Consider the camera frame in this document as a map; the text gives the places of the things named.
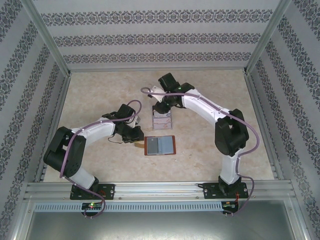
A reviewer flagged aluminium side rail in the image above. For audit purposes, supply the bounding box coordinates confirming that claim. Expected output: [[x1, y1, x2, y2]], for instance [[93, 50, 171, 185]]
[[244, 74, 285, 180], [34, 74, 72, 182]]

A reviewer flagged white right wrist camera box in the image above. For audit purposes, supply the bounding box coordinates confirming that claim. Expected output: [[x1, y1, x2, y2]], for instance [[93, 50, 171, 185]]
[[149, 85, 164, 100]]

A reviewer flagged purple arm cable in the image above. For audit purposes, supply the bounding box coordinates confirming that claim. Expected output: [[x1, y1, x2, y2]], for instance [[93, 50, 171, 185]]
[[140, 86, 261, 217], [59, 99, 143, 218]]

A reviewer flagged brown leather card holder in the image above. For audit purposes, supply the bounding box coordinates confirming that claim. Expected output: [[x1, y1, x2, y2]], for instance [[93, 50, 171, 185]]
[[134, 135, 178, 157]]

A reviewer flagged circuit board with green light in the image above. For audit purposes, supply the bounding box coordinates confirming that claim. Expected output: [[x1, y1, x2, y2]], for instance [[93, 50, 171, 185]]
[[81, 202, 103, 210]]

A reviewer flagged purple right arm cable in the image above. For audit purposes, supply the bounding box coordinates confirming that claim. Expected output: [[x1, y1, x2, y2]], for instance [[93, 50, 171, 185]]
[[140, 86, 261, 217]]

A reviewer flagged aluminium frame post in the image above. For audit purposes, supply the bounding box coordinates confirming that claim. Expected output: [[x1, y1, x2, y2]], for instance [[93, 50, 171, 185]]
[[21, 0, 73, 77], [242, 0, 293, 76]]

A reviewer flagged clear acrylic card stand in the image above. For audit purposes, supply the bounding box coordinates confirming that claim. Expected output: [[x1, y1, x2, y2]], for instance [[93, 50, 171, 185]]
[[151, 105, 174, 131]]

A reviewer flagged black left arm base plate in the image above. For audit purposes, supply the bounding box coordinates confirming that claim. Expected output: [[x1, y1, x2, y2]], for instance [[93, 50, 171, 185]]
[[69, 183, 116, 201]]

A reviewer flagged grey slotted cable duct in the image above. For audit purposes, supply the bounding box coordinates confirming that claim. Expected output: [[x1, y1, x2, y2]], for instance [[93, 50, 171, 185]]
[[33, 201, 223, 212]]

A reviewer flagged aluminium mounting rail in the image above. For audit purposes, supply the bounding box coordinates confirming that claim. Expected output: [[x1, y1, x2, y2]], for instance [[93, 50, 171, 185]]
[[23, 181, 293, 201]]

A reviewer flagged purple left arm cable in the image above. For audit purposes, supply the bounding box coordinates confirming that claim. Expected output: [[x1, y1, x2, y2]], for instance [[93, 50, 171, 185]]
[[59, 99, 143, 218]]

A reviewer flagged grey metal sheet panel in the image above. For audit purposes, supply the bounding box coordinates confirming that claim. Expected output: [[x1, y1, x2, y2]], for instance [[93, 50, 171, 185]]
[[24, 211, 308, 240]]

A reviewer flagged thin black left gripper cable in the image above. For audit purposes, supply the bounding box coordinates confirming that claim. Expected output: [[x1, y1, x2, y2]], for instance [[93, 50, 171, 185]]
[[107, 136, 126, 145]]

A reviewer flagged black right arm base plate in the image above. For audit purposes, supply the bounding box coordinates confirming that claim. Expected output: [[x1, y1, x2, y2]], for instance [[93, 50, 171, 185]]
[[202, 182, 250, 200]]

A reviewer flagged olive green card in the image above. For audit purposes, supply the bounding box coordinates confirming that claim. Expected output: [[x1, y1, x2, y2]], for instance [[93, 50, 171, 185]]
[[146, 137, 161, 154]]

